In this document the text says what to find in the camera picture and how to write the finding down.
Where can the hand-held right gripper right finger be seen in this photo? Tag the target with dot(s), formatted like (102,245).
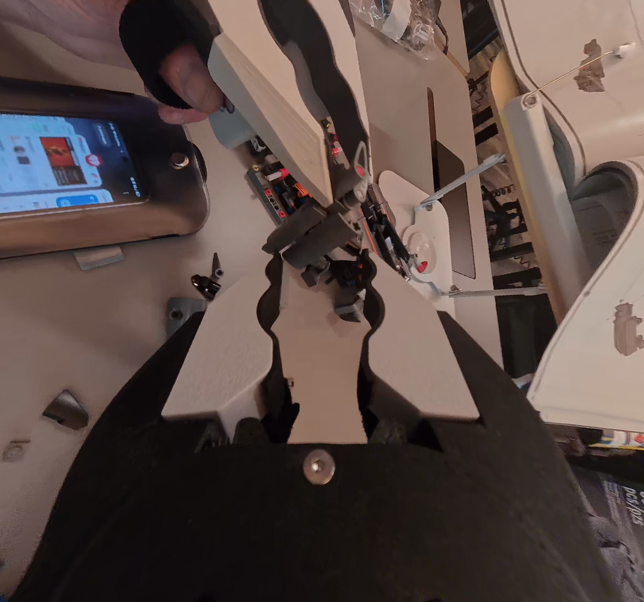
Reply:
(417,360)

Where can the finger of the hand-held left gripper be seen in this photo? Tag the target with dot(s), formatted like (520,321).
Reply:
(332,33)
(261,84)

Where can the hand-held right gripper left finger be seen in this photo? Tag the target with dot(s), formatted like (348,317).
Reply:
(221,360)

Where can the small lego beam assembly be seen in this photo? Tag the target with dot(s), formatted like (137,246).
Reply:
(312,234)

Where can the long grey lego blade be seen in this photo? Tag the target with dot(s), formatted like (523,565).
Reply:
(181,313)

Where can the grey and black lego car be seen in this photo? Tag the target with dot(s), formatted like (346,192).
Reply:
(274,194)

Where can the scattered loose lego pieces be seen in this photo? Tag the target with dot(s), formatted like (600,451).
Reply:
(65,411)

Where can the lego instruction booklet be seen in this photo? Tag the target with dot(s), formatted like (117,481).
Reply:
(568,8)

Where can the lego set box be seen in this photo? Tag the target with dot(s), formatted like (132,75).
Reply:
(619,536)

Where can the person's left hand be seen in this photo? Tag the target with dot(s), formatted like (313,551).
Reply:
(193,89)

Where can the white book stand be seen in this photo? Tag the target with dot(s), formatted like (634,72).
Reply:
(432,229)

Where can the small grey metal tab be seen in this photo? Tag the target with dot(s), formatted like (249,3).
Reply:
(100,258)

